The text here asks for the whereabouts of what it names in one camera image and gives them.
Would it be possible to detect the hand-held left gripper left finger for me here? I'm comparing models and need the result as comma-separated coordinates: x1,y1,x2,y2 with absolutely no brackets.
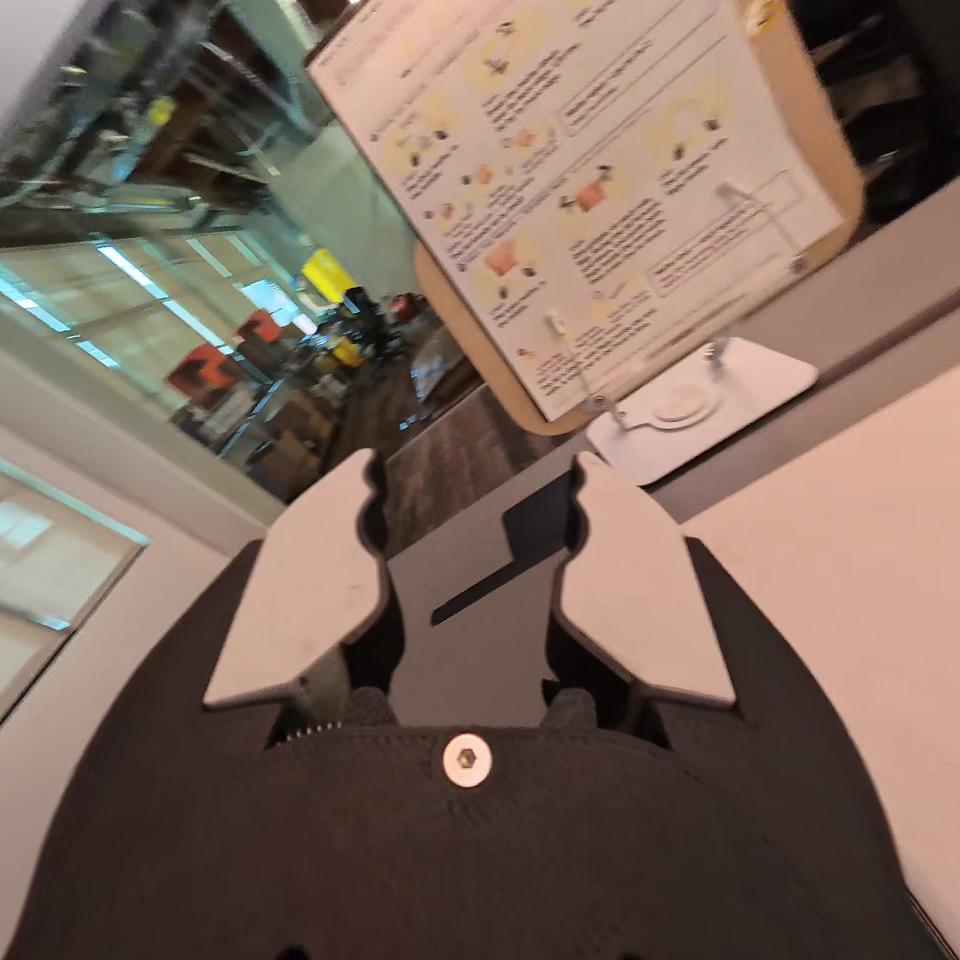
202,448,390,711

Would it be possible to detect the orange and black box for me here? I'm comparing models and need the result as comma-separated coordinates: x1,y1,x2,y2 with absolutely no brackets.
166,343,250,410

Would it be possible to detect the wooden clipboard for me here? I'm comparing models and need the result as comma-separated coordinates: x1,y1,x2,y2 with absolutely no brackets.
413,0,867,437

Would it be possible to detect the yellow bin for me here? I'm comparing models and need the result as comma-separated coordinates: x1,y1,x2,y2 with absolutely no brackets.
301,248,358,307

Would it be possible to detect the printed instruction sheet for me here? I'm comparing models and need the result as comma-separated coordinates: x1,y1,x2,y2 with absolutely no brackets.
306,0,849,423

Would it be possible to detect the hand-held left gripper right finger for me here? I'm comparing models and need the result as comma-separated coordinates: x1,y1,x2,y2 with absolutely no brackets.
549,452,738,708

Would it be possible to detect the black office chair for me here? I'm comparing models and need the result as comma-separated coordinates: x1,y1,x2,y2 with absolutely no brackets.
339,286,410,363

